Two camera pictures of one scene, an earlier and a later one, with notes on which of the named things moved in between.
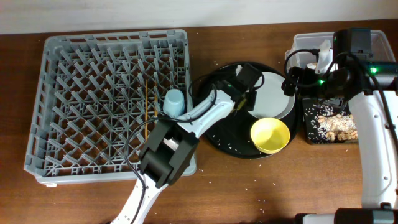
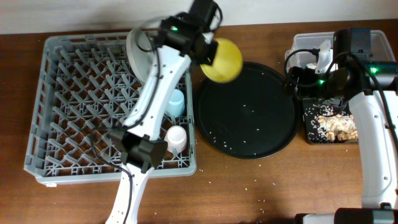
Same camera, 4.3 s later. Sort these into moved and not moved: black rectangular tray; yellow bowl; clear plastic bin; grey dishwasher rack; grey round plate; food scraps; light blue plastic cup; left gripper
Moved: grey round plate; left gripper; yellow bowl
Not moved: grey dishwasher rack; light blue plastic cup; food scraps; clear plastic bin; black rectangular tray
